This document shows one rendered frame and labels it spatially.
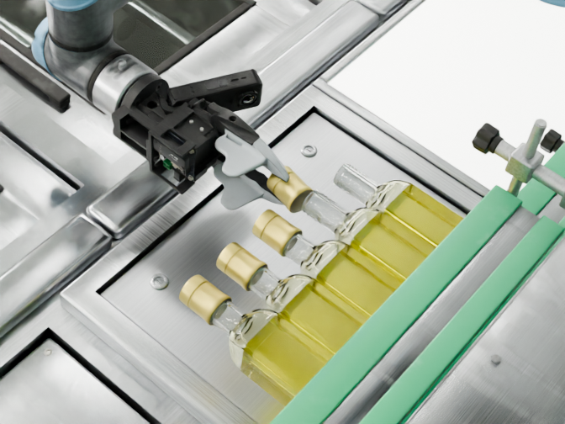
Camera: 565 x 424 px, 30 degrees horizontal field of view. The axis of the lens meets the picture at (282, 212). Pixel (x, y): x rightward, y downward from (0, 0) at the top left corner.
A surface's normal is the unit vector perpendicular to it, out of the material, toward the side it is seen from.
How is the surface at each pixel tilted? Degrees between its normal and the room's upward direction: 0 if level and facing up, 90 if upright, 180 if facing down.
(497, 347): 90
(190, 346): 90
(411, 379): 90
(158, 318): 90
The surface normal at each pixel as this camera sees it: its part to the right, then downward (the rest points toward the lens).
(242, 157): 0.00, -0.65
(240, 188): 0.11, -0.50
